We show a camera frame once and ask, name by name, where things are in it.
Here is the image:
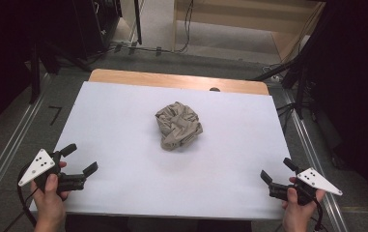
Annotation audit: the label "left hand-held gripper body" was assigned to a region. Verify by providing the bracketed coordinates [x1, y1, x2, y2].
[17, 148, 87, 195]

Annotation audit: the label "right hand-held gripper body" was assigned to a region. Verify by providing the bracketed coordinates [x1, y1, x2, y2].
[268, 167, 344, 207]

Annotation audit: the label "beige pants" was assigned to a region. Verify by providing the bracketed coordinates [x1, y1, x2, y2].
[155, 101, 204, 152]

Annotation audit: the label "person's right hand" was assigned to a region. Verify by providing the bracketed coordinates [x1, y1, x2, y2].
[281, 176, 326, 224]

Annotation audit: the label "person's left hand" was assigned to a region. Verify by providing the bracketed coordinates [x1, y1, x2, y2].
[30, 160, 71, 221]

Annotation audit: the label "white table mat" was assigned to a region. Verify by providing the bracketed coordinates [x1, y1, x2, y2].
[29, 80, 310, 222]

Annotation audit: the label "black metal stand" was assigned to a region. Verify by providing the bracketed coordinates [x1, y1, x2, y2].
[28, 40, 93, 104]
[251, 59, 316, 121]

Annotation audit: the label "dark curtain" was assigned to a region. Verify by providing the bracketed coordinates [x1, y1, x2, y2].
[300, 0, 368, 220]
[0, 0, 76, 139]

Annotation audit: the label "wooden table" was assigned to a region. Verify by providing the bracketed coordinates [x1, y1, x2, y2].
[88, 68, 270, 97]

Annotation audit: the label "black cabinet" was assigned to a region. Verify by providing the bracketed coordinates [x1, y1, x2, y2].
[71, 0, 122, 60]

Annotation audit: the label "black upright pole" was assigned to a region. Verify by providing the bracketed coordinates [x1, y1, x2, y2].
[133, 0, 144, 45]

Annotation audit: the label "wooden shelf unit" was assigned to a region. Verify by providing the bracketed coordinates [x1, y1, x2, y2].
[171, 0, 326, 63]

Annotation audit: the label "metal floor rail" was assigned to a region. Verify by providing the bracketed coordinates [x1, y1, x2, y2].
[282, 89, 350, 232]
[0, 72, 53, 220]

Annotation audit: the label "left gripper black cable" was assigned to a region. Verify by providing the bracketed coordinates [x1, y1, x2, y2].
[16, 163, 39, 228]

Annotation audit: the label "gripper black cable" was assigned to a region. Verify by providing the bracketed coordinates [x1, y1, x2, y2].
[16, 163, 39, 228]
[313, 197, 325, 232]

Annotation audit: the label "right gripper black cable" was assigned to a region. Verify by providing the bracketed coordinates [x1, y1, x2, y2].
[313, 197, 325, 232]

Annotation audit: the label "black floor cables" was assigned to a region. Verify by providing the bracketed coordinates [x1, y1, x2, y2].
[107, 42, 175, 56]

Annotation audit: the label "hanging black cable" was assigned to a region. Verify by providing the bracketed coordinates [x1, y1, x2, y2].
[175, 0, 195, 54]

